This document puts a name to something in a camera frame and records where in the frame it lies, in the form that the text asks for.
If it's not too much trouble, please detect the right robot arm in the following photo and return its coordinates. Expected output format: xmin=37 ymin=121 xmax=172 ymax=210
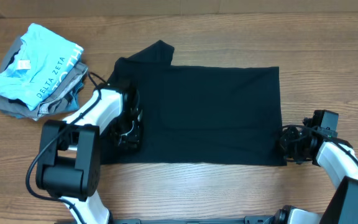
xmin=270 ymin=110 xmax=358 ymax=223

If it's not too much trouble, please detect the black t-shirt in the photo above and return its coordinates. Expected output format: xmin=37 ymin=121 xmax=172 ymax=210
xmin=101 ymin=41 xmax=286 ymax=166

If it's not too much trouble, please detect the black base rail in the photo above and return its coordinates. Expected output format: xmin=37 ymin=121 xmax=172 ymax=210
xmin=54 ymin=215 xmax=279 ymax=224

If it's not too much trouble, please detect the light blue folded t-shirt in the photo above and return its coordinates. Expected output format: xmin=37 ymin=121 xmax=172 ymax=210
xmin=0 ymin=23 xmax=84 ymax=111

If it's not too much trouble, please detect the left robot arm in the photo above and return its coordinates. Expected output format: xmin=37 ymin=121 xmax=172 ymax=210
xmin=29 ymin=82 xmax=142 ymax=223

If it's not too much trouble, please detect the grey folded shirt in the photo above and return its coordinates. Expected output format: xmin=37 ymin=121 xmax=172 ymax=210
xmin=0 ymin=36 xmax=88 ymax=120

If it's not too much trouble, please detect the dark blue folded shirt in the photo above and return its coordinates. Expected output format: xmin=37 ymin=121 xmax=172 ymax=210
xmin=4 ymin=80 xmax=84 ymax=121

